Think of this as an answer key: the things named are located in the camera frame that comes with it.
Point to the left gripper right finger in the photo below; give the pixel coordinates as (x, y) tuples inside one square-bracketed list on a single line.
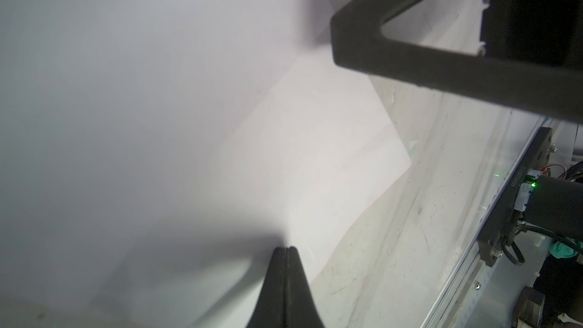
[(533, 58)]

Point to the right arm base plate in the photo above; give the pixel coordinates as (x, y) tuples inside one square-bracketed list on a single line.
[(514, 200)]

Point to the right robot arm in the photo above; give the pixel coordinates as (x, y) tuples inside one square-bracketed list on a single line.
[(552, 207)]

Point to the aluminium front rail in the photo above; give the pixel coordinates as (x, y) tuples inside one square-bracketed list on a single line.
[(485, 286)]

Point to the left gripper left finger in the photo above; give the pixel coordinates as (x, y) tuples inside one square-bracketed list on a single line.
[(285, 300)]

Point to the red bordered letter paper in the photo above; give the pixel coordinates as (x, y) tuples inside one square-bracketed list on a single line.
[(155, 152)]

